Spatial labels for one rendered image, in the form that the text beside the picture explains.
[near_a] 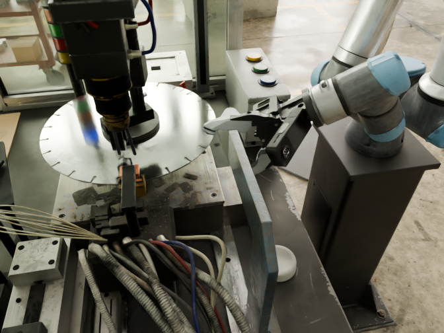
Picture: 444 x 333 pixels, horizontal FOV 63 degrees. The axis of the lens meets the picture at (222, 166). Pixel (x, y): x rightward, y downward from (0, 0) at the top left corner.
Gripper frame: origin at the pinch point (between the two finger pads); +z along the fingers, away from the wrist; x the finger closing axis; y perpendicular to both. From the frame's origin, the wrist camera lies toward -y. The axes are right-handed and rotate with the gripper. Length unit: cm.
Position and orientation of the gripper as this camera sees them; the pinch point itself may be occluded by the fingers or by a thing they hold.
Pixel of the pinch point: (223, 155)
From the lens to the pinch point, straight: 73.0
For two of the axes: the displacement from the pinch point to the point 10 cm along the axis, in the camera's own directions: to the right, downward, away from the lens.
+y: 0.7, -6.5, 7.6
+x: -5.3, -6.7, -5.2
